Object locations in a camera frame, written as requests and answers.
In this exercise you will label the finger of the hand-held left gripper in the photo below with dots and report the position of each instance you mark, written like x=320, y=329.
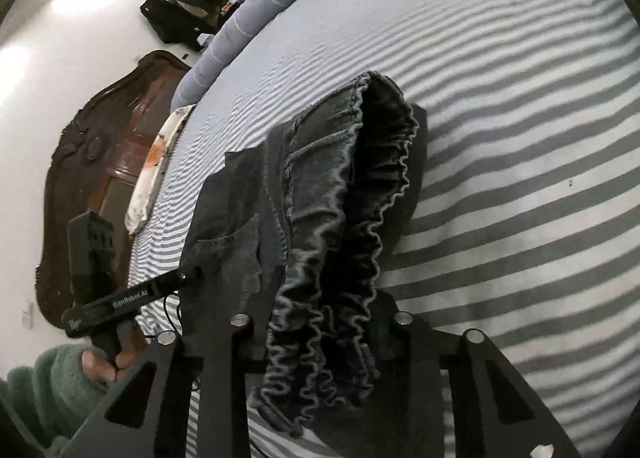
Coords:
x=189, y=275

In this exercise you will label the dark grey pants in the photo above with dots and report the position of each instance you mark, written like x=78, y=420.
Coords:
x=320, y=198

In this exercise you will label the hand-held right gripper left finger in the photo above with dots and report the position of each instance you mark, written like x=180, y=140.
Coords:
x=235, y=343

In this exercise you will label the grey striped bed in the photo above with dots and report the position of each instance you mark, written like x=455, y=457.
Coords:
x=500, y=112

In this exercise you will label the carved wooden headboard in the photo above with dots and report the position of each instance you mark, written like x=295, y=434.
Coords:
x=75, y=177

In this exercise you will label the person's left hand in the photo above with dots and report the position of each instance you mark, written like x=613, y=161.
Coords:
x=100, y=365

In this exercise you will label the white floral pillow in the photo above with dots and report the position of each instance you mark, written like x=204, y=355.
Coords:
x=152, y=172

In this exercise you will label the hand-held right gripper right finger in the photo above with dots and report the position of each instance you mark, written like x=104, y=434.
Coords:
x=395, y=338

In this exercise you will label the rolled grey duvet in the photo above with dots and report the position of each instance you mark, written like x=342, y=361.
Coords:
x=260, y=2

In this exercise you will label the person's left forearm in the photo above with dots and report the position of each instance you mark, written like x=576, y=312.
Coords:
x=45, y=388

